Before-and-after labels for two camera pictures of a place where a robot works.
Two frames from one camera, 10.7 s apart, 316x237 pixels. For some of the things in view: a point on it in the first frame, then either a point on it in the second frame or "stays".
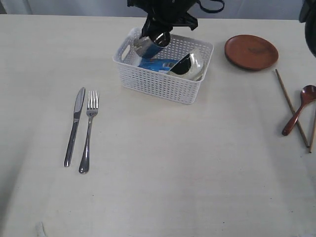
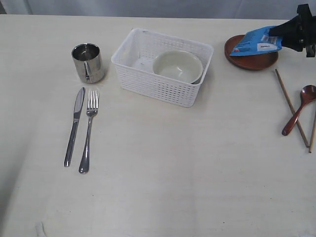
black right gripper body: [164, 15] -> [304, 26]
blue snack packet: [160, 64] -> [258, 41]
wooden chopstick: [311, 139] stays
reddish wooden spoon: [308, 94] stays
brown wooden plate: [251, 52] stays
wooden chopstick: [291, 107] stays
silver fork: [92, 113] stays
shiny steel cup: [147, 47] -> [89, 62]
